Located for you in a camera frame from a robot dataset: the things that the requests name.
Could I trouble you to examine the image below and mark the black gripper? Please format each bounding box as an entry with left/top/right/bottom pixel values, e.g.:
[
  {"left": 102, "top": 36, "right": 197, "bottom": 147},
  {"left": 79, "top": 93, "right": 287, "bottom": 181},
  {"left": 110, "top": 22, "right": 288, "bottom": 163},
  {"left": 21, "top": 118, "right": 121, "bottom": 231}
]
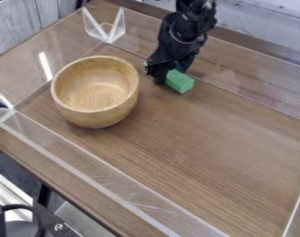
[{"left": 145, "top": 13, "right": 209, "bottom": 85}]

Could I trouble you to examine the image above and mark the green rectangular block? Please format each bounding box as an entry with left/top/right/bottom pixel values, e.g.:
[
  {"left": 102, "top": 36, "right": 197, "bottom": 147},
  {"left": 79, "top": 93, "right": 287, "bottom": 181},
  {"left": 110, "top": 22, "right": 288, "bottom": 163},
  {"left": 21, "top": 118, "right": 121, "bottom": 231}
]
[{"left": 142, "top": 61, "right": 197, "bottom": 94}]

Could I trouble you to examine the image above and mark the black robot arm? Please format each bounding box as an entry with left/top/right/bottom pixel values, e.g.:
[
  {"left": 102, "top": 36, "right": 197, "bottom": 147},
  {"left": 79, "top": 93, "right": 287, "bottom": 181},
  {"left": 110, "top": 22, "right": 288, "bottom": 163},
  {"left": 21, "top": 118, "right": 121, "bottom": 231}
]
[{"left": 145, "top": 0, "right": 217, "bottom": 85}]

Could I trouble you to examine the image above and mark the light wooden bowl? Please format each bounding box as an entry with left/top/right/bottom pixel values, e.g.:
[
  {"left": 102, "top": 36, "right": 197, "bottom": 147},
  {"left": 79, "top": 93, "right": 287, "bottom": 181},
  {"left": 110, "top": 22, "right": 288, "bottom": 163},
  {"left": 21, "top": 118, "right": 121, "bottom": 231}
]
[{"left": 50, "top": 55, "right": 141, "bottom": 129}]

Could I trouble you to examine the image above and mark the black table leg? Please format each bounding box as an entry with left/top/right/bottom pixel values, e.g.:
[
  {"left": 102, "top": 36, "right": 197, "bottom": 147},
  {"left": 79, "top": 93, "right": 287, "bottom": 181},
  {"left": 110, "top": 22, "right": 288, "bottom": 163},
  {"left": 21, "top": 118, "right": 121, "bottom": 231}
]
[{"left": 38, "top": 184, "right": 51, "bottom": 207}]

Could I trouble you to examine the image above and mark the clear acrylic corner bracket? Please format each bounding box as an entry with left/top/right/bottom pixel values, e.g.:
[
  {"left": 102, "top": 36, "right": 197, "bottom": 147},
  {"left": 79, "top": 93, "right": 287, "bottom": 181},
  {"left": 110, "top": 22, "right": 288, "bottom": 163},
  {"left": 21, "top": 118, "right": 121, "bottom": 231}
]
[{"left": 82, "top": 7, "right": 125, "bottom": 44}]

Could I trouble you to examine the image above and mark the clear acrylic tray wall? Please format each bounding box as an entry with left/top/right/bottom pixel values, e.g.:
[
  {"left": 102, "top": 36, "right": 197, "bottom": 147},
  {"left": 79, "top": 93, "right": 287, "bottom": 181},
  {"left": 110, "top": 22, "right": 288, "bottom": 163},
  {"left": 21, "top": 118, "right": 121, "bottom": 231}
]
[{"left": 0, "top": 95, "right": 229, "bottom": 237}]

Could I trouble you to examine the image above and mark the black cable loop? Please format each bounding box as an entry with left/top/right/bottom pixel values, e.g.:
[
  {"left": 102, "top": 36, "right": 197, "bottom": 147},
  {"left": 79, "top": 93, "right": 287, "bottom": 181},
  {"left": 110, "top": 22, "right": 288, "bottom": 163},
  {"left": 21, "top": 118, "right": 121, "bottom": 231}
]
[{"left": 0, "top": 203, "right": 46, "bottom": 237}]

